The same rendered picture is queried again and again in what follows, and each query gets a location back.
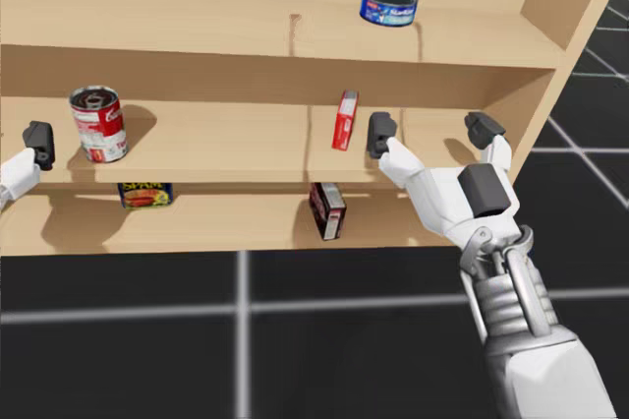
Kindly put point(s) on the dark red and white carton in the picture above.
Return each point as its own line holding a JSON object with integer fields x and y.
{"x": 328, "y": 210}

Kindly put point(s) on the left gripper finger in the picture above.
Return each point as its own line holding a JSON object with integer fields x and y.
{"x": 41, "y": 143}

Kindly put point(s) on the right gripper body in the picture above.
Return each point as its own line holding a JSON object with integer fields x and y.
{"x": 442, "y": 202}

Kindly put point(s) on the green and blue rectangular can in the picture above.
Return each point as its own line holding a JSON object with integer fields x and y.
{"x": 145, "y": 195}

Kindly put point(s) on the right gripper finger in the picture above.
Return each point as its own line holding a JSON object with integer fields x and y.
{"x": 484, "y": 131}
{"x": 381, "y": 136}

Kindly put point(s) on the pale wooden shelf unit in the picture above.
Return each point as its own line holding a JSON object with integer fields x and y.
{"x": 221, "y": 6}

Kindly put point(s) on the red and white can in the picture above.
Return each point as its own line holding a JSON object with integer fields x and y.
{"x": 100, "y": 129}

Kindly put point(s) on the blue flat can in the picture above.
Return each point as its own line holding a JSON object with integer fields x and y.
{"x": 388, "y": 8}

